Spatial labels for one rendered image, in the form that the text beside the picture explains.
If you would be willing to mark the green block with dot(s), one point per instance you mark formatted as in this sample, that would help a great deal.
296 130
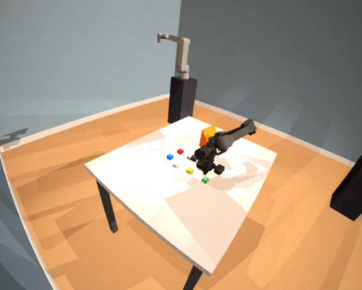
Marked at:
205 180

